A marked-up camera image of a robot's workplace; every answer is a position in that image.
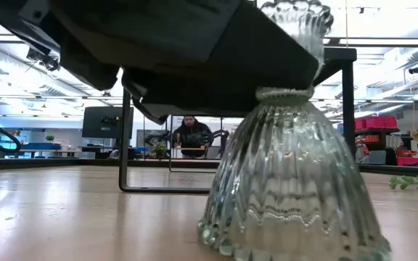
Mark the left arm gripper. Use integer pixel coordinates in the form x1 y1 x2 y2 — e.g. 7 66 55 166
49 0 319 126

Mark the clear green glass candle holder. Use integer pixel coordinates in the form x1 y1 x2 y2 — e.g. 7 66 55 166
197 0 392 261

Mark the person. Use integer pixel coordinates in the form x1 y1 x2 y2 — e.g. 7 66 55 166
172 115 214 159

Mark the small potted green plant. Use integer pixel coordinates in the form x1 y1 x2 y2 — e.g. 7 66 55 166
151 141 168 160

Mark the black metal mesh riser shelf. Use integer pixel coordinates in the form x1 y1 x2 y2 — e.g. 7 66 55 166
119 46 358 194

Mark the black computer monitor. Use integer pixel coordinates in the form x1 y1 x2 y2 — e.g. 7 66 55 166
81 106 134 139

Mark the row of red storage bins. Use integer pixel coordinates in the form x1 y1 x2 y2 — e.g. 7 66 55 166
353 115 398 131

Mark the black ceiling spotlight cluster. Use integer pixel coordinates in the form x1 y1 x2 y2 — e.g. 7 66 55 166
25 46 61 73

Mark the red storage bin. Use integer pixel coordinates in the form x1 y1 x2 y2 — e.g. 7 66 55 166
396 155 418 167

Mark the blue table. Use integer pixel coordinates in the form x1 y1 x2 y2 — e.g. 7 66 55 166
18 142 62 152

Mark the pale green plant sprig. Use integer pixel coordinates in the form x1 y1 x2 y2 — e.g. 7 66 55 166
389 174 418 192

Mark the black cable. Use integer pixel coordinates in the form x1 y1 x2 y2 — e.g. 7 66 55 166
0 94 23 153

